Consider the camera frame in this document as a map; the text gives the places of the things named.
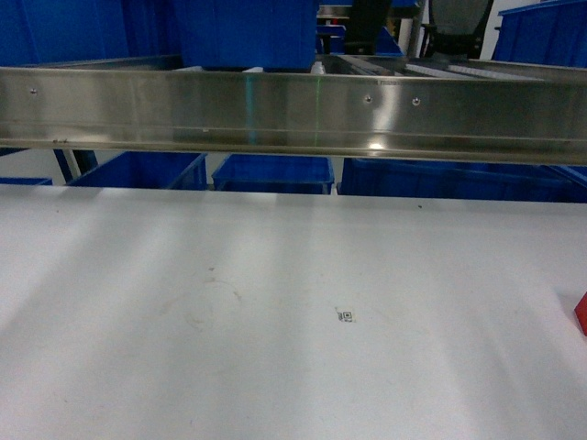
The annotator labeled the blue bin lower middle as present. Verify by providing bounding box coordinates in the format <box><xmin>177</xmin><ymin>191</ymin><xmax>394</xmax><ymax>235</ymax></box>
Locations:
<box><xmin>212</xmin><ymin>154</ymin><xmax>335</xmax><ymax>194</ymax></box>

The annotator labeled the black office chair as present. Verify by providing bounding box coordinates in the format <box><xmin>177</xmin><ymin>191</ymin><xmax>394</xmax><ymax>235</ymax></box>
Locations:
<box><xmin>420</xmin><ymin>0</ymin><xmax>494</xmax><ymax>59</ymax></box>

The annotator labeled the blue bin lower right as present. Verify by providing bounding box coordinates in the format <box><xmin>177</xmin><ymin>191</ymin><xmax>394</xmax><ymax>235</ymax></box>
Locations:
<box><xmin>337</xmin><ymin>159</ymin><xmax>586</xmax><ymax>204</ymax></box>

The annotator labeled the large blue bin upper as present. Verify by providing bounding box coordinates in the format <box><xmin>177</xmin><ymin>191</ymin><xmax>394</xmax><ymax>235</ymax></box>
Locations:
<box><xmin>172</xmin><ymin>1</ymin><xmax>319</xmax><ymax>70</ymax></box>

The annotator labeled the blue bin upper right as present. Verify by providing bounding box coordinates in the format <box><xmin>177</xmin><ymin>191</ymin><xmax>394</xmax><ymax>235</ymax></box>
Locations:
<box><xmin>493</xmin><ymin>1</ymin><xmax>586</xmax><ymax>68</ymax></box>

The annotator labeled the stainless steel shelf rail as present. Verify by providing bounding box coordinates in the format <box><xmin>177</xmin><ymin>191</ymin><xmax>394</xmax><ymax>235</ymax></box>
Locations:
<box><xmin>1</xmin><ymin>68</ymin><xmax>586</xmax><ymax>165</ymax></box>

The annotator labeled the small QR code sticker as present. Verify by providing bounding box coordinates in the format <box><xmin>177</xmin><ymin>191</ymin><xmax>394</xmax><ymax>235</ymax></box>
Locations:
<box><xmin>336</xmin><ymin>307</ymin><xmax>356</xmax><ymax>323</ymax></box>

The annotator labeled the blue bin lower left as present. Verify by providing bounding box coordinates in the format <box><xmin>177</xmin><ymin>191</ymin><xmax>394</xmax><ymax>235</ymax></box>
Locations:
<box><xmin>68</xmin><ymin>152</ymin><xmax>207</xmax><ymax>191</ymax></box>

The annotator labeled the blue bin far left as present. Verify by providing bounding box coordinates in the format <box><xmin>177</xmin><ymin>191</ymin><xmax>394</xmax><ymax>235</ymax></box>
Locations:
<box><xmin>1</xmin><ymin>1</ymin><xmax>181</xmax><ymax>67</ymax></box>

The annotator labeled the red magnetic block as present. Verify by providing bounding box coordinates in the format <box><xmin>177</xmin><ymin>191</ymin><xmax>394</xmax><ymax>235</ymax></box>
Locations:
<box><xmin>574</xmin><ymin>293</ymin><xmax>587</xmax><ymax>336</ymax></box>

